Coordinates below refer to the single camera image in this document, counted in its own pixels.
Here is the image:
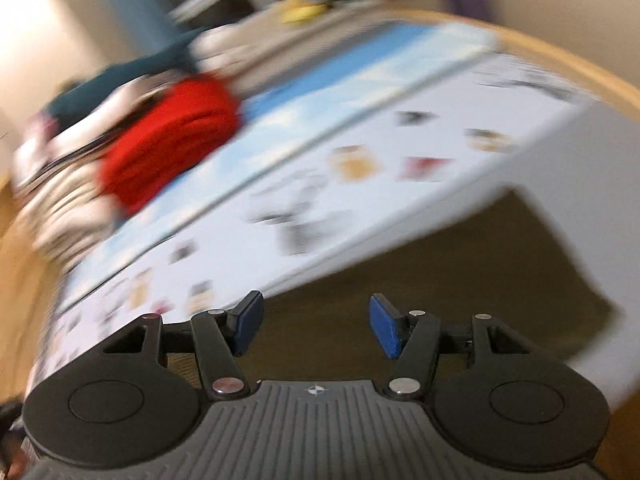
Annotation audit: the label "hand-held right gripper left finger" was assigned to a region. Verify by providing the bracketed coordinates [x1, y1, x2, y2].
[102, 290, 265, 402]

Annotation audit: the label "red pants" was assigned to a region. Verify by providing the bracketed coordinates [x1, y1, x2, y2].
[98, 73, 243, 221]

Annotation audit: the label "printed bed sheet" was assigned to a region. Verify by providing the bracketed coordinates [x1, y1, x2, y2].
[31, 24, 597, 391]

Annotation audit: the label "wooden bed frame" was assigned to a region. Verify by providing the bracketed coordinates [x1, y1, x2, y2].
[385, 9, 640, 126]

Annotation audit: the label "striped cloth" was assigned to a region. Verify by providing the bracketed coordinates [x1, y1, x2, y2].
[11, 110, 131, 266]

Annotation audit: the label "dark teal cloth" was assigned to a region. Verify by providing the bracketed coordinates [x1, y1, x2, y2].
[42, 30, 211, 128]

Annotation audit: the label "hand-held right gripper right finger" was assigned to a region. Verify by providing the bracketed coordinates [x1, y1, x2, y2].
[368, 294, 545, 402]

